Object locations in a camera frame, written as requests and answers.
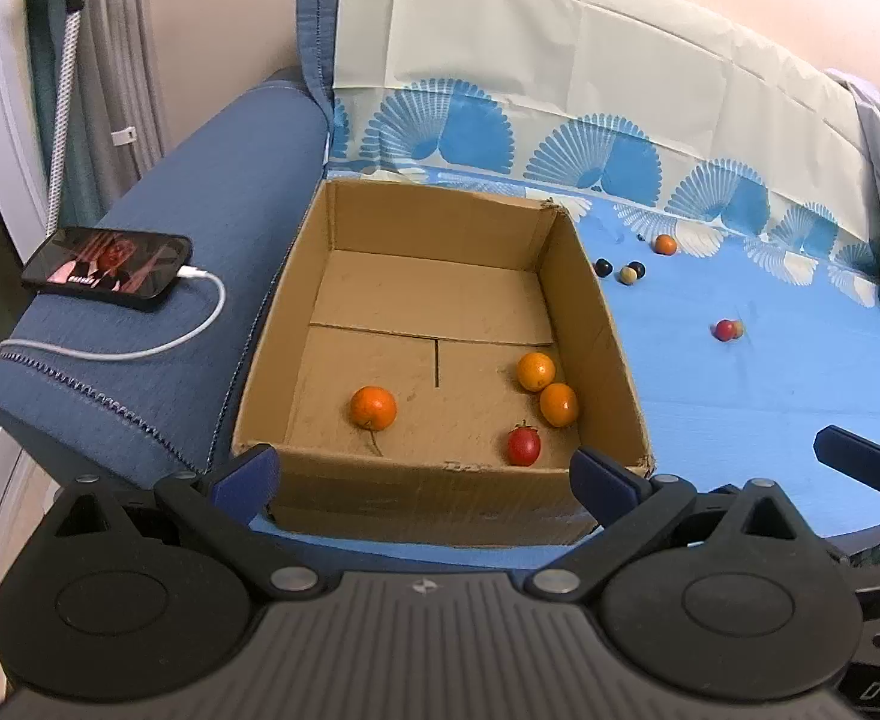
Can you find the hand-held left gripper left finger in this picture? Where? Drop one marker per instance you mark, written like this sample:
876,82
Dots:
248,480

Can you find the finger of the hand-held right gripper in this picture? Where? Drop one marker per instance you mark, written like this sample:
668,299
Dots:
859,451

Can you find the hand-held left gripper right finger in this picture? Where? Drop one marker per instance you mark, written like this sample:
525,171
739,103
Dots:
605,484

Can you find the red cherry tomato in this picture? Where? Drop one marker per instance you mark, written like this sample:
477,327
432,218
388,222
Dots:
523,444

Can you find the small orange mandarin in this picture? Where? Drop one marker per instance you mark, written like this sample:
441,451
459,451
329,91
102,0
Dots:
559,404
536,371
665,244

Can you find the orange mandarin with stem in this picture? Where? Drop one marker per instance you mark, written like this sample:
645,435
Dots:
373,407

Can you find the small black ball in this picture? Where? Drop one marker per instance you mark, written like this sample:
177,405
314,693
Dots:
638,268
603,267

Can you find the brown cardboard box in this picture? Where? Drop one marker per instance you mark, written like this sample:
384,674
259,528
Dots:
380,300

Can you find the blue white fan-print sheet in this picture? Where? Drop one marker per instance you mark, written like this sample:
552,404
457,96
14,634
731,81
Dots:
709,427

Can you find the small red round fruit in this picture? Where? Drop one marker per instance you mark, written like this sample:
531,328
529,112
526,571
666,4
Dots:
724,330

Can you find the small beige ball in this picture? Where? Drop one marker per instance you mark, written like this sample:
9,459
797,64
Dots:
627,275

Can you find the black smartphone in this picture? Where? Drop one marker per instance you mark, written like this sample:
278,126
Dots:
110,270

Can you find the blue fabric sofa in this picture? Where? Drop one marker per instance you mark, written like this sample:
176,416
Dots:
207,165

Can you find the white plastic clip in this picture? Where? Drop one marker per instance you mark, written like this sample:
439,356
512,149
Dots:
123,136

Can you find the teal curtain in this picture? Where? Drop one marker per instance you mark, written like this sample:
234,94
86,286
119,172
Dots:
38,90

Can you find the grey curtain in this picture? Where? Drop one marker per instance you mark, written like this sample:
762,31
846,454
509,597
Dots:
125,52

